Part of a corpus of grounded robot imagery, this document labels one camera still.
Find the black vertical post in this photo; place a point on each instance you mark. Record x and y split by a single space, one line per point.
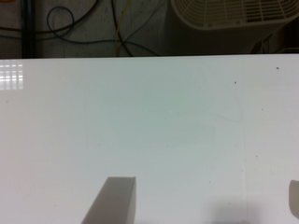
28 29

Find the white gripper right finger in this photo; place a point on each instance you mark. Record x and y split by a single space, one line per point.
294 198

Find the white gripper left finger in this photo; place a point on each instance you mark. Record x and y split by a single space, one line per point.
115 203

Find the white slatted fan housing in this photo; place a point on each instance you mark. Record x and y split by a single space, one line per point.
224 14

